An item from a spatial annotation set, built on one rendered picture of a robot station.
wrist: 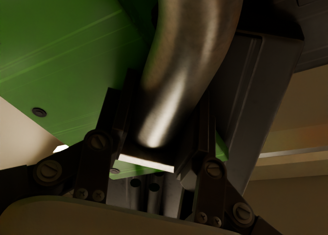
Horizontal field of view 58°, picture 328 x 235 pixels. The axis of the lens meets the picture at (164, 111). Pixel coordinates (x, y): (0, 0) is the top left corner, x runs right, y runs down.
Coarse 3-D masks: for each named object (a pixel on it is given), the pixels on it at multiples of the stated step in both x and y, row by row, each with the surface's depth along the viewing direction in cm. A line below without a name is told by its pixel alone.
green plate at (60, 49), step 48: (0, 0) 14; (48, 0) 14; (96, 0) 13; (144, 0) 19; (0, 48) 16; (48, 48) 16; (96, 48) 16; (144, 48) 15; (0, 96) 20; (48, 96) 19; (96, 96) 19
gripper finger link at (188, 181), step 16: (208, 96) 15; (192, 112) 15; (208, 112) 15; (192, 128) 14; (208, 128) 14; (176, 144) 17; (192, 144) 13; (208, 144) 13; (176, 160) 16; (192, 160) 14; (176, 176) 16; (192, 176) 14; (192, 192) 14; (240, 208) 13; (240, 224) 12
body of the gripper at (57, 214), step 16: (16, 208) 9; (32, 208) 9; (48, 208) 10; (64, 208) 10; (80, 208) 10; (96, 208) 10; (112, 208) 10; (0, 224) 9; (16, 224) 9; (32, 224) 9; (48, 224) 9; (64, 224) 9; (80, 224) 9; (96, 224) 10; (112, 224) 10; (128, 224) 10; (144, 224) 10; (160, 224) 10; (176, 224) 10; (192, 224) 11
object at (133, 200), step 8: (136, 176) 27; (144, 176) 27; (160, 176) 26; (136, 184) 25; (144, 184) 28; (152, 184) 26; (160, 184) 27; (136, 192) 26; (152, 192) 25; (160, 192) 28; (136, 200) 26; (152, 200) 26; (160, 200) 29; (136, 208) 27; (144, 208) 32; (152, 208) 26
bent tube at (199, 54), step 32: (160, 0) 10; (192, 0) 9; (224, 0) 9; (160, 32) 11; (192, 32) 10; (224, 32) 10; (160, 64) 12; (192, 64) 11; (160, 96) 13; (192, 96) 13; (160, 128) 14; (128, 160) 16; (160, 160) 16
